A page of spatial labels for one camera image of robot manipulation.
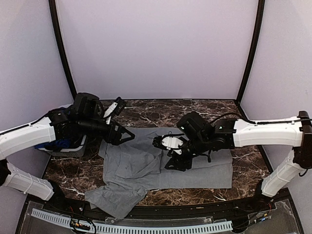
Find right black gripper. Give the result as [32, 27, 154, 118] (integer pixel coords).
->
[164, 134, 210, 171]

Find grey button shirt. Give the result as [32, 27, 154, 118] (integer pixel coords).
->
[85, 128, 233, 219]

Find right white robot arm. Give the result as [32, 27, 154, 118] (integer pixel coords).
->
[159, 111, 312, 212]

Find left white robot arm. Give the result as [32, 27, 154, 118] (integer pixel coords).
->
[0, 93, 135, 213]

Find grey laundry basket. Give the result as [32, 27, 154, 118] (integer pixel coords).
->
[35, 135, 87, 157]

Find blue printed t-shirt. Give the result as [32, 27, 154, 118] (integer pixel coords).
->
[34, 104, 74, 150]

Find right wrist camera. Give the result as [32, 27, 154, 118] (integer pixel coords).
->
[152, 134, 187, 155]

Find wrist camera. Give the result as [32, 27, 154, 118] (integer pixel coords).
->
[103, 97, 126, 119]
[152, 134, 187, 155]

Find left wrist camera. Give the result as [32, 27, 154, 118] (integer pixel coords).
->
[103, 97, 126, 119]

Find black curved front rail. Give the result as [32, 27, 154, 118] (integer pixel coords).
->
[26, 187, 291, 222]

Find white slotted cable duct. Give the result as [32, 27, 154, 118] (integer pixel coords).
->
[31, 208, 233, 234]

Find left black frame post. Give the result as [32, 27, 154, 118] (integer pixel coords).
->
[48, 0, 77, 99]

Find black frame post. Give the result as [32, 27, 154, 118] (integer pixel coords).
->
[48, 0, 77, 99]
[236, 0, 265, 105]

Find right black frame post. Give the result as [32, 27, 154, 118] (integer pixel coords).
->
[236, 0, 265, 105]

